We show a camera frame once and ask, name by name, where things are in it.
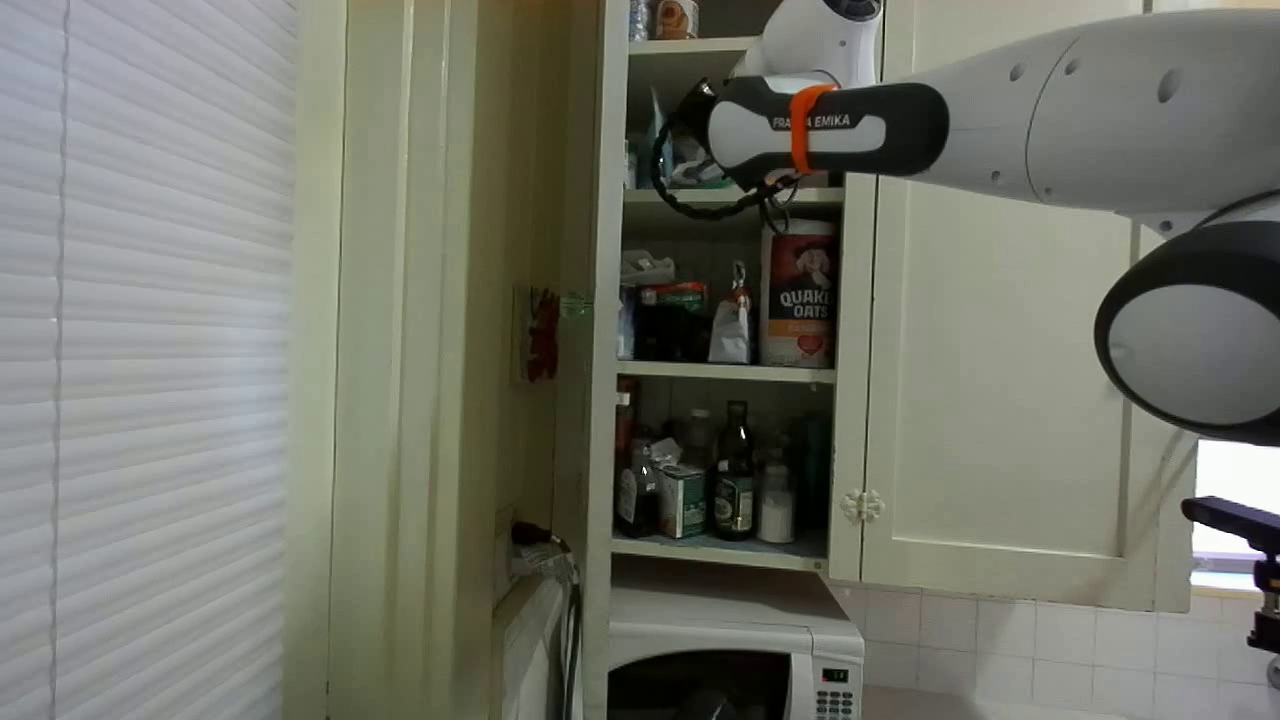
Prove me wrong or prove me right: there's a white window blind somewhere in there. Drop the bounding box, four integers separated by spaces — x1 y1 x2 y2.
0 0 300 720

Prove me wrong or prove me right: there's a dark box on shelf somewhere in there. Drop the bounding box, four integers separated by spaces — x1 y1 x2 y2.
635 279 708 364

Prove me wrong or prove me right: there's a white salt shaker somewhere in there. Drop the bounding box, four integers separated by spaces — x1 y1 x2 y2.
754 464 795 544

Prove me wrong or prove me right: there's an oats canister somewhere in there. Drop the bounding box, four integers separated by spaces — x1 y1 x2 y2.
761 221 835 370

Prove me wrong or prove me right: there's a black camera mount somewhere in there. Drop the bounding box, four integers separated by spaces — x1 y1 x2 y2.
1180 491 1280 657

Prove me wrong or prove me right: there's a small white bag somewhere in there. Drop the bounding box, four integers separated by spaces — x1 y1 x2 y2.
708 264 751 364

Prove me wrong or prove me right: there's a cream cabinet door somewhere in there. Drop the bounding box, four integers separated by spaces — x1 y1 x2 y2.
827 175 1194 614

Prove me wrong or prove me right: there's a dark glass bottle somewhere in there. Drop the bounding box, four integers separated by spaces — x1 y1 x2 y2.
713 402 754 542

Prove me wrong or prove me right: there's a green and white box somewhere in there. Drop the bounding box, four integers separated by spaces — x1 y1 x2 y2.
660 464 702 542

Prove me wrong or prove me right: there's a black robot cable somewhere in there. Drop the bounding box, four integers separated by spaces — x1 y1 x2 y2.
648 76 802 227

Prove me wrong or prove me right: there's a white microwave oven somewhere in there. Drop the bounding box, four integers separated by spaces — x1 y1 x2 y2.
604 589 868 720

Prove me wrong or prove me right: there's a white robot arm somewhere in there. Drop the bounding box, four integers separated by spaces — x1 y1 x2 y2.
695 0 1280 444

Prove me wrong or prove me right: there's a cream upper cabinet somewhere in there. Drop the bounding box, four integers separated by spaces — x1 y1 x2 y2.
589 0 885 573

